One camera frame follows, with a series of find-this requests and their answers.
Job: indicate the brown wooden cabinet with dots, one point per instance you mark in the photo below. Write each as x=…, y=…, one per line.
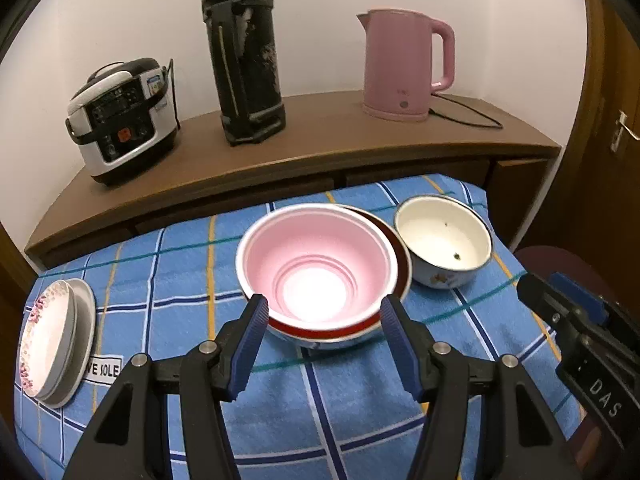
x=300, y=160

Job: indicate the pink plastic bowl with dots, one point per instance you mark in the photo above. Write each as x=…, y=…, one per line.
x=310, y=260

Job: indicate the brown wooden door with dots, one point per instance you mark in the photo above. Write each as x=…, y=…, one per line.
x=620, y=200

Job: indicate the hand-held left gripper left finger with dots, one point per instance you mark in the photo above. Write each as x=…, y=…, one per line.
x=250, y=355

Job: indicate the black thermos flask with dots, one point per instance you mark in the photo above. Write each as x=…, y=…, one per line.
x=245, y=85

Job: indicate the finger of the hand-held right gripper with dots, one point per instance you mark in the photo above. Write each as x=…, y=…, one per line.
x=580, y=295
x=545, y=300

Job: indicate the dark red stool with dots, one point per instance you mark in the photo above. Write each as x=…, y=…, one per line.
x=540, y=260

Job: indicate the white plate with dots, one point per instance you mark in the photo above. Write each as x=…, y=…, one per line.
x=86, y=335

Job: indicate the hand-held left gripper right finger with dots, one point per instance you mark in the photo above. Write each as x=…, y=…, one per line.
x=400, y=355

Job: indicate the wooden door frame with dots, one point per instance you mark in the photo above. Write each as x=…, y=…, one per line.
x=10, y=280

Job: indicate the pink floral deep plate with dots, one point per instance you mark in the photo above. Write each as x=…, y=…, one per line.
x=42, y=335

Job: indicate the cream enamel bowl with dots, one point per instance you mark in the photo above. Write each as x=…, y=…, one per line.
x=440, y=235

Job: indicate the pink electric kettle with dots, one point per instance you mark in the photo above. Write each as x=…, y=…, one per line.
x=395, y=70

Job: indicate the white rice cooker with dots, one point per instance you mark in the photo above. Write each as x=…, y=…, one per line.
x=125, y=130

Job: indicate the blue plaid tablecloth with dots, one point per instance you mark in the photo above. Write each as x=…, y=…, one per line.
x=150, y=285

